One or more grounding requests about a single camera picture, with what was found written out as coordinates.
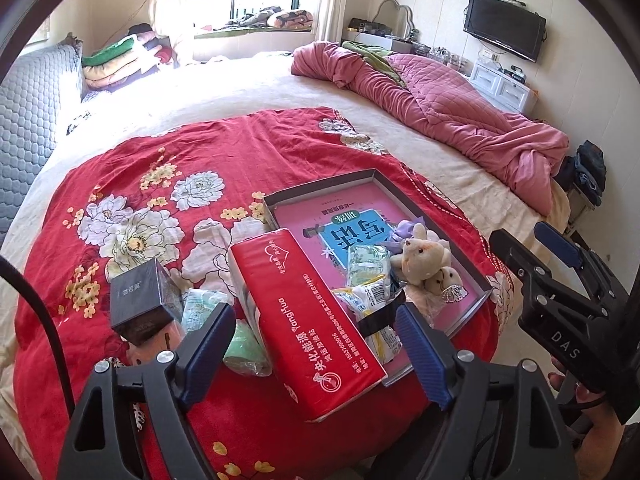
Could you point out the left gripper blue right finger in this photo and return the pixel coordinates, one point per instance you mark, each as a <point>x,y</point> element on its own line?
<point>431,354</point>

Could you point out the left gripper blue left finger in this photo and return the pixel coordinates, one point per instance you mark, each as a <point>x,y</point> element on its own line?
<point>200,354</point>

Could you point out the pink dress plush bunny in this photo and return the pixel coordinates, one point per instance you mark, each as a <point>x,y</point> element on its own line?
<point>446,285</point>

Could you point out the cream plush bear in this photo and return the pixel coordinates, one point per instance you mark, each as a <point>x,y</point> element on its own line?
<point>423,254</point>

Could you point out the purple soft flower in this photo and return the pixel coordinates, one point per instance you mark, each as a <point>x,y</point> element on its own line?
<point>403,231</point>

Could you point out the green patterned tissue pack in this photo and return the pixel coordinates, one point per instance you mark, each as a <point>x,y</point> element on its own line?
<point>366,263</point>

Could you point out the dark navy small box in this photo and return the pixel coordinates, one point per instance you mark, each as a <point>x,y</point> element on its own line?
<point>144,300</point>

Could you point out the red tissue box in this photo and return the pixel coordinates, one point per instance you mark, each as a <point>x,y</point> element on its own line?
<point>315,349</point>

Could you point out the red floral blanket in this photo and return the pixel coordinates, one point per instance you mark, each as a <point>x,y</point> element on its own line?
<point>184,198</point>

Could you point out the grey shallow box tray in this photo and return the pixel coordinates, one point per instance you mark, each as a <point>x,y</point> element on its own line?
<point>380,239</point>

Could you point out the dark clothes pile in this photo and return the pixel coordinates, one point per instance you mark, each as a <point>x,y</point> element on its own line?
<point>585,171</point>

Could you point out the beige bed sheet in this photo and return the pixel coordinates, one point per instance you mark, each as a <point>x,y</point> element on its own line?
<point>33,413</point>

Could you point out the white drawer cabinet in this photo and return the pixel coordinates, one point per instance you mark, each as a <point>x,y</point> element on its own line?
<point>504,92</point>

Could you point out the pink quilted comforter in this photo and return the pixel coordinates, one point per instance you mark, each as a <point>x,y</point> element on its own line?
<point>438,102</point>

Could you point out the grey quilted headboard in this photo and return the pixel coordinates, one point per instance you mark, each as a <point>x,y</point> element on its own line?
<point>41,91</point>

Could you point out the stack of folded blankets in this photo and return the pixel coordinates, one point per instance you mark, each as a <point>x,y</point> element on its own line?
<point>142,52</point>

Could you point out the heart shaped mirror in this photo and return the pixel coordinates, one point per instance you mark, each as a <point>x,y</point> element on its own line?
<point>397,17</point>

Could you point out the cream curtain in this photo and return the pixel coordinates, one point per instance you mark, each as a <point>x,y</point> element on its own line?
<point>174,19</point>

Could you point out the clothes on window sill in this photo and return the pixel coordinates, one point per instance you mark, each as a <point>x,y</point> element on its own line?
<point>274,17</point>

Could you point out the black wall television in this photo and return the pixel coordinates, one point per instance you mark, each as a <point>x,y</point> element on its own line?
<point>507,25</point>

